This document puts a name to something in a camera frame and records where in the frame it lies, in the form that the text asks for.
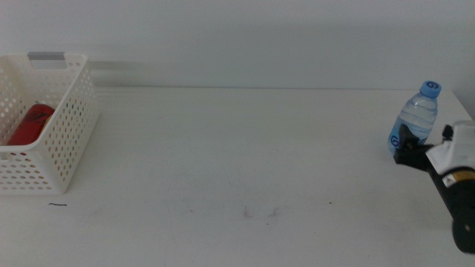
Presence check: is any white perforated plastic basket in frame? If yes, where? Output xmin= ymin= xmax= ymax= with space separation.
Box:
xmin=0 ymin=52 xmax=100 ymax=197

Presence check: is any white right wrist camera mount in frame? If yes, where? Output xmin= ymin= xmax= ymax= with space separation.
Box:
xmin=425 ymin=120 xmax=475 ymax=176

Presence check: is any red cola can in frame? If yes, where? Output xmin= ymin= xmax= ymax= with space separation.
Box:
xmin=7 ymin=103 xmax=56 ymax=147

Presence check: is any clear water bottle blue cap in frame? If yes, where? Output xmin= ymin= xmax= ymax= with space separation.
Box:
xmin=387 ymin=80 xmax=442 ymax=156

